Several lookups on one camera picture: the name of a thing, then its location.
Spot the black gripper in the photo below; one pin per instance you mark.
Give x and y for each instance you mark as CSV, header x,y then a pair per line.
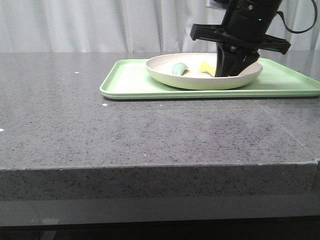
x,y
241,31

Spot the yellow plastic fork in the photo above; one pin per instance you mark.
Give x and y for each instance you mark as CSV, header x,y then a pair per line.
x,y
205,67

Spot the cream round plate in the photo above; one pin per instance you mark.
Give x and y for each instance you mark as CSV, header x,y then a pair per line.
x,y
161,69

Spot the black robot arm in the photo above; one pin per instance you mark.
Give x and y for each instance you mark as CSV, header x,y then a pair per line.
x,y
251,8

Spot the green plastic utensil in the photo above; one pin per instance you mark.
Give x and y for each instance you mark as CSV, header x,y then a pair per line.
x,y
179,69

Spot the light green plastic tray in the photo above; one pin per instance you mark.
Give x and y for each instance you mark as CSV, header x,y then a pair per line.
x,y
130,80

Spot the grey pleated curtain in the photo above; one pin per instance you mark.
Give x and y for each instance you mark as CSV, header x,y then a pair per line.
x,y
104,26

